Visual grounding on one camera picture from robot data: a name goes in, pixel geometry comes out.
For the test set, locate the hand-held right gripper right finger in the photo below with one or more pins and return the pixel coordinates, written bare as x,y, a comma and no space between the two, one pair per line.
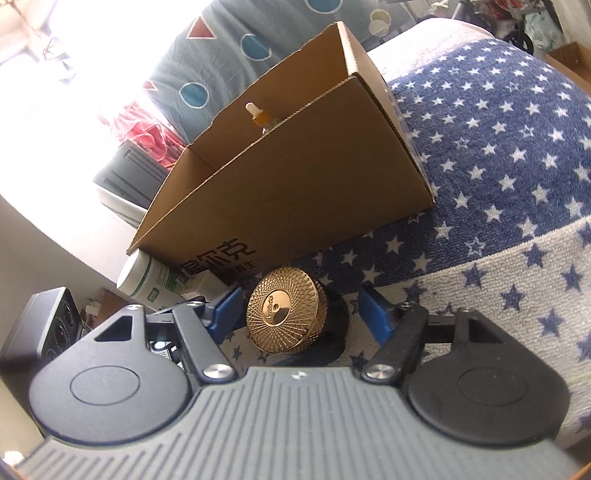
375,311

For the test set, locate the white green-label bottle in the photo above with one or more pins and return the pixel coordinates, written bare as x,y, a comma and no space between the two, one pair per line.
147,277

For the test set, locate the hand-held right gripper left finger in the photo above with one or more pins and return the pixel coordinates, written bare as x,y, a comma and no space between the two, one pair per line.
224,309

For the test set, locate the dark grey ribbed panel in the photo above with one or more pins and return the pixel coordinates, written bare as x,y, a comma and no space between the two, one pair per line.
129,175

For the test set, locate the green dropper bottle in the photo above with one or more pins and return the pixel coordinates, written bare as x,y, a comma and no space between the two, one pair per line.
261,120

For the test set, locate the blue sheet with circles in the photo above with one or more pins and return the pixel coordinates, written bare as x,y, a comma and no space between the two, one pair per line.
240,27

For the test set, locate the small open cardboard box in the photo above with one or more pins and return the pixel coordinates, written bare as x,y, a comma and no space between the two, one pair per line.
570,60

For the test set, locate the black wheelchair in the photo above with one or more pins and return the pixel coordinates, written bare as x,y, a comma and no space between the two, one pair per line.
524,39

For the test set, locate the gold-lidded dark jar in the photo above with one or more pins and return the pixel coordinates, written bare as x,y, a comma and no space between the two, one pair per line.
277,309

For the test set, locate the blue white star blanket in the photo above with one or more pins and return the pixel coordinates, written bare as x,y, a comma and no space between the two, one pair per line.
508,161

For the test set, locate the red hanging clothes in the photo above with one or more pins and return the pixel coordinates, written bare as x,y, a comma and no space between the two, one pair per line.
147,134

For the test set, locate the white plug charger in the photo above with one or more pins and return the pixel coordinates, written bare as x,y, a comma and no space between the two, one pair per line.
207,284

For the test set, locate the printed cardboard carton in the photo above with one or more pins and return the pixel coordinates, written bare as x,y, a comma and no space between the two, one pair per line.
106,309

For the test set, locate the brown cardboard box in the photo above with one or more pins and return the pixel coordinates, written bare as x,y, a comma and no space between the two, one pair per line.
300,184

